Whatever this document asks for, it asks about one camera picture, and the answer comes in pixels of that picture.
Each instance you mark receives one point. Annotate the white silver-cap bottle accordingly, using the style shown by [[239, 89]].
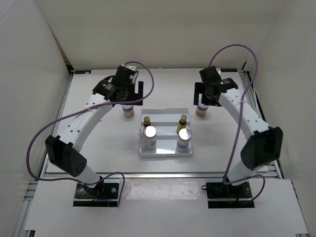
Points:
[[184, 138], [150, 134]]

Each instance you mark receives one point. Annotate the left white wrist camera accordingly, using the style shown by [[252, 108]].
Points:
[[131, 68]]

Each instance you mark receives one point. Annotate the blue corner label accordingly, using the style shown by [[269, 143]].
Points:
[[82, 72], [228, 70]]

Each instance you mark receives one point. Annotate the right blue corner label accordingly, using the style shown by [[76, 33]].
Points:
[[228, 70]]

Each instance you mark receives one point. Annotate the small yellow-label bottle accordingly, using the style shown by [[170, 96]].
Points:
[[146, 122], [182, 123]]

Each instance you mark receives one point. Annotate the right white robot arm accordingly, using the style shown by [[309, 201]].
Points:
[[263, 142]]

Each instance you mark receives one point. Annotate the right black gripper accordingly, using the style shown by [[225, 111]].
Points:
[[199, 88]]

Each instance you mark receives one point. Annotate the aluminium front rail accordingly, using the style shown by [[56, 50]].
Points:
[[155, 175]]

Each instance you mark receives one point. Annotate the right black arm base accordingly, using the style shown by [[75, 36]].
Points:
[[221, 196]]

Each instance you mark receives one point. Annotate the white three-compartment tray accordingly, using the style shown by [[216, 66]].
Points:
[[165, 121]]

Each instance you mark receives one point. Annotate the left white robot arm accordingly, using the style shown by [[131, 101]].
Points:
[[64, 149]]

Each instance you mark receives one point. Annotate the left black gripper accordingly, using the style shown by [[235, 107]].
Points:
[[134, 96]]

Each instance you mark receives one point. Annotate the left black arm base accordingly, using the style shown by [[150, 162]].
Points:
[[104, 194]]

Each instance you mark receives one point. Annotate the red-lid spice jar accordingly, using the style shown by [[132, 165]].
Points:
[[128, 111], [201, 110]]

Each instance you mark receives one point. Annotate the left blue corner label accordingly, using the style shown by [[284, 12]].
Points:
[[82, 72]]

